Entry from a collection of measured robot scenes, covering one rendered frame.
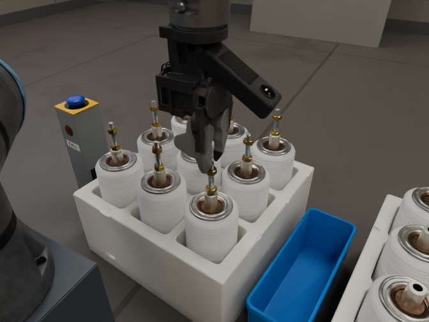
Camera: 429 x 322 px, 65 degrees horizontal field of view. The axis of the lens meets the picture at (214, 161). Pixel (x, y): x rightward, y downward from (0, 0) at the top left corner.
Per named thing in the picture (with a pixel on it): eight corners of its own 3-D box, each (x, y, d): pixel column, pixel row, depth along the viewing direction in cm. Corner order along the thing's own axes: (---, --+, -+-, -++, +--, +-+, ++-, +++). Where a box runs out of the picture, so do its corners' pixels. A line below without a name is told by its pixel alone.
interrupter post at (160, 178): (163, 177, 66) (161, 163, 64) (169, 183, 64) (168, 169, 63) (152, 181, 65) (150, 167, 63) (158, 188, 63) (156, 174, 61)
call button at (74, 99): (75, 112, 75) (73, 103, 74) (64, 107, 77) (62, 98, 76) (90, 105, 78) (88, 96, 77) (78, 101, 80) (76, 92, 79)
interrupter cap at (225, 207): (212, 229, 55) (212, 226, 54) (180, 207, 59) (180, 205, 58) (241, 206, 59) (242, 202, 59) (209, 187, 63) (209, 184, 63)
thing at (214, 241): (213, 301, 64) (213, 235, 53) (178, 273, 69) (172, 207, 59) (244, 269, 70) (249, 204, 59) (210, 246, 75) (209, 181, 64)
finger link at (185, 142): (179, 163, 55) (180, 109, 51) (212, 174, 53) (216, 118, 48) (168, 172, 52) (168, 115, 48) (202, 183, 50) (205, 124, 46)
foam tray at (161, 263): (221, 342, 65) (222, 284, 54) (89, 249, 83) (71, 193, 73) (303, 222, 91) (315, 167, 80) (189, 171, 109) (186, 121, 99)
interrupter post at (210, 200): (211, 213, 58) (211, 199, 56) (201, 207, 59) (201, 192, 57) (221, 206, 59) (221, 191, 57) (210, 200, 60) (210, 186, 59)
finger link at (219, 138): (200, 142, 59) (194, 97, 53) (230, 151, 57) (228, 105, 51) (191, 153, 57) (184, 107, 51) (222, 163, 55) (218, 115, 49)
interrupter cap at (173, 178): (168, 166, 69) (167, 163, 69) (188, 184, 64) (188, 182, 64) (133, 179, 65) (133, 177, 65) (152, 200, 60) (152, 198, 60)
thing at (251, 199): (254, 259, 72) (261, 193, 62) (213, 243, 75) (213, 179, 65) (269, 229, 79) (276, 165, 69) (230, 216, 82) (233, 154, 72)
